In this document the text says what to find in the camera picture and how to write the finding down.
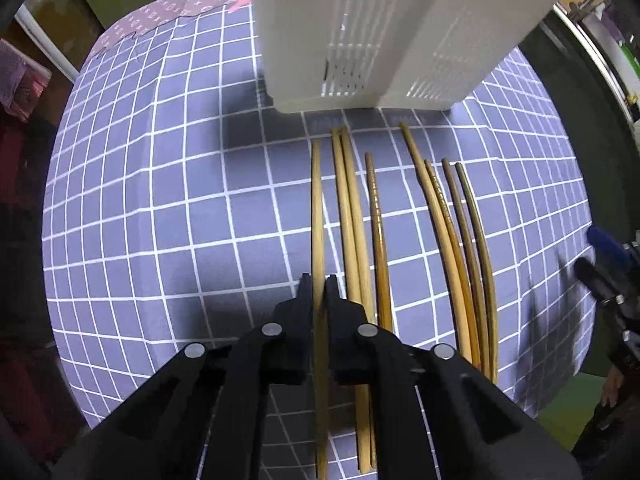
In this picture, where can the blue checkered tablecloth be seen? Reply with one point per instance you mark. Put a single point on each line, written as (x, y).
(177, 209)

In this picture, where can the purple patterned undercloth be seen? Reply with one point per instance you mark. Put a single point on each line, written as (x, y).
(154, 14)

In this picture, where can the white plastic utensil holder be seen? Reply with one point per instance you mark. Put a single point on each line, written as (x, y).
(425, 54)

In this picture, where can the person's right hand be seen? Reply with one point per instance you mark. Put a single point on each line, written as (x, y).
(611, 387)

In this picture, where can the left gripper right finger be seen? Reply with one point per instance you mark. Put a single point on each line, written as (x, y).
(436, 416)

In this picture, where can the steel kitchen sink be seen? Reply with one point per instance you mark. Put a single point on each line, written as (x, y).
(606, 45)

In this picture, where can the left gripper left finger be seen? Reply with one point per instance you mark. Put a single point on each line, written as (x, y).
(202, 415)

